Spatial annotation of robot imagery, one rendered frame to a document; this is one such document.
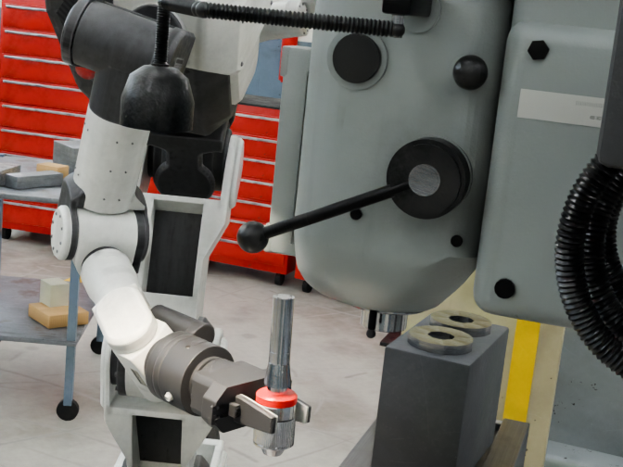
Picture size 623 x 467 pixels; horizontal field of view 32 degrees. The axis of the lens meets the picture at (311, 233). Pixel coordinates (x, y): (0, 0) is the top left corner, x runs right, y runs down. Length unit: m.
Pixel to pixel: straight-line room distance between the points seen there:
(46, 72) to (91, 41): 5.07
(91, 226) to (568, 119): 0.82
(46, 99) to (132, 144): 5.04
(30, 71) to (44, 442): 3.09
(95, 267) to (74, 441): 2.50
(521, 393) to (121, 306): 1.70
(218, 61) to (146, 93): 0.54
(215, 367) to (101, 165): 0.38
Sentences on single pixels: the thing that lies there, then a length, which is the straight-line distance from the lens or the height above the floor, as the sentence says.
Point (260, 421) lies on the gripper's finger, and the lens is 1.22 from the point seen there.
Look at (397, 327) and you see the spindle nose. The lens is 1.10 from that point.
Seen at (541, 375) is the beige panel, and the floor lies 0.71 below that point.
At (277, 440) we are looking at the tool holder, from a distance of 1.24.
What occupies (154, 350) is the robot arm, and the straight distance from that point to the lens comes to 1.34.
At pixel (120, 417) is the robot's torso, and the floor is 0.89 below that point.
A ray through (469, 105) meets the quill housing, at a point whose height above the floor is 1.52.
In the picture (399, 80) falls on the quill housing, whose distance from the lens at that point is 0.98.
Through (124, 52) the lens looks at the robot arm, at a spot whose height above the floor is 1.51.
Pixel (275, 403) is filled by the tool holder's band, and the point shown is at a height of 1.16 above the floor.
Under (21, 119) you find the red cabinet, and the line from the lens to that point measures 6.63.
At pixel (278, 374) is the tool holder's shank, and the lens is 1.22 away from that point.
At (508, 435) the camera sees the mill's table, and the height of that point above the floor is 0.97.
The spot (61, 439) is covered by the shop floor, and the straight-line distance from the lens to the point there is 4.01.
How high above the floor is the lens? 1.60
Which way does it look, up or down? 12 degrees down
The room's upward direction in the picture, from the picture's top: 6 degrees clockwise
